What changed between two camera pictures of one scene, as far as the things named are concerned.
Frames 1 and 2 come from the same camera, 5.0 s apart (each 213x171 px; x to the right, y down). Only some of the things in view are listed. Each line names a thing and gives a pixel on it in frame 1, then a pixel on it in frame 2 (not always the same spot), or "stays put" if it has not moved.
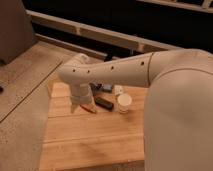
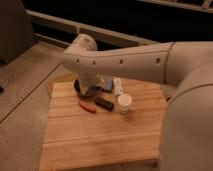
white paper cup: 124,100 stays put
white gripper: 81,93 to 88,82
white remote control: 118,89 stays put
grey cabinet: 16,30 stays put
